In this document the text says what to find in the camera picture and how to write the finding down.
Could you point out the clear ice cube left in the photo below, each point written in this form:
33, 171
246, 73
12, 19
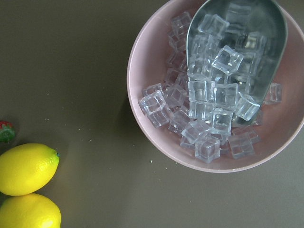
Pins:
152, 102

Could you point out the clear ice cube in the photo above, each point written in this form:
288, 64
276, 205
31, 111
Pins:
213, 25
227, 60
152, 102
207, 149

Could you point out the yellow lemon lower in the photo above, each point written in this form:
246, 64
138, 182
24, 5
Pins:
29, 211

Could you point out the pink bowl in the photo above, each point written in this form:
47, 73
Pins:
281, 122

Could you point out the metal ice scoop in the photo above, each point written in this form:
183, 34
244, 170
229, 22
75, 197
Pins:
257, 30

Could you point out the clear ice cube bottom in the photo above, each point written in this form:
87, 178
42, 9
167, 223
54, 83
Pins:
207, 149

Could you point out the clear ice cube top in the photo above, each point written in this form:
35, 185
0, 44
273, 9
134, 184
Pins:
213, 25

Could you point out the yellow lemon upper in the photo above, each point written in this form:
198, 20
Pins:
27, 168

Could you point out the clear ice cube centre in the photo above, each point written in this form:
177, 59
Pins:
227, 60

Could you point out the yellow lemon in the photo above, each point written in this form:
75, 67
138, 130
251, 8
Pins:
29, 211
27, 168

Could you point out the red strawberry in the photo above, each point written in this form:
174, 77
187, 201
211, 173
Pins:
7, 131

